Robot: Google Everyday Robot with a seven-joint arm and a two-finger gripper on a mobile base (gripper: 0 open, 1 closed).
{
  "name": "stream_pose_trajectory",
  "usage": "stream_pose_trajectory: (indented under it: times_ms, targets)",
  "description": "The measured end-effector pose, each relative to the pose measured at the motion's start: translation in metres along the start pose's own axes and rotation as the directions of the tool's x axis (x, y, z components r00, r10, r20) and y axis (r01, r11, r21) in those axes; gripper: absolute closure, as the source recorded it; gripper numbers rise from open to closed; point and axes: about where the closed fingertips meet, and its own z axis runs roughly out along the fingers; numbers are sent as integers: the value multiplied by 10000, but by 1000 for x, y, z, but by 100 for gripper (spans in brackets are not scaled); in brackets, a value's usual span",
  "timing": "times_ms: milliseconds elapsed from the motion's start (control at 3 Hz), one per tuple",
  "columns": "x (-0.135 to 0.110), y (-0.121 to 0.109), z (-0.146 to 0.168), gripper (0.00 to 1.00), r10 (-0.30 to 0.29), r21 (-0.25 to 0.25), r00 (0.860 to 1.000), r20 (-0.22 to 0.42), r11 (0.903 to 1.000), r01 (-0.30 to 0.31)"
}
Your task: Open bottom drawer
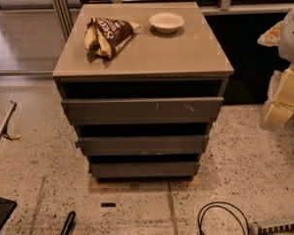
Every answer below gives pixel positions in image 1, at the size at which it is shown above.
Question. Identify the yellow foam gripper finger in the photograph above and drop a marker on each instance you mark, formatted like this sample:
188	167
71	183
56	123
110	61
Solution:
274	117
271	37

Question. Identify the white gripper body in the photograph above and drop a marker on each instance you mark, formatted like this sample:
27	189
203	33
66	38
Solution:
293	38

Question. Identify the grey drawer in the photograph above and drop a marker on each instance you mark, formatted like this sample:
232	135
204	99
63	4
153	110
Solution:
143	145
140	111
144	170

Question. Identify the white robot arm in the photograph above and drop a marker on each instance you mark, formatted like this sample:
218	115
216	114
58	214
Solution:
286	42

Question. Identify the grey drawer cabinet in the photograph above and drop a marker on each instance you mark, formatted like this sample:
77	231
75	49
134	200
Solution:
185	64

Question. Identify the white paper bowl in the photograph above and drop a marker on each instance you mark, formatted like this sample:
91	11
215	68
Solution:
166	23

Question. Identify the grey power strip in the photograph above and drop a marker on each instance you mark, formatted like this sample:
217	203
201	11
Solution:
269	227

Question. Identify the brown chip bag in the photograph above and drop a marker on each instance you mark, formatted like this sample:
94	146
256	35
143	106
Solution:
106	37

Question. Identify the black tape strip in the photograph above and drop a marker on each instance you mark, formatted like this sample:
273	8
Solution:
108	205

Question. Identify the grey metal bar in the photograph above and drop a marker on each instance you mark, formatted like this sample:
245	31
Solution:
4	124

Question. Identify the black handle tool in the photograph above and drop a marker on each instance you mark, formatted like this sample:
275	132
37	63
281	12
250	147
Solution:
69	224

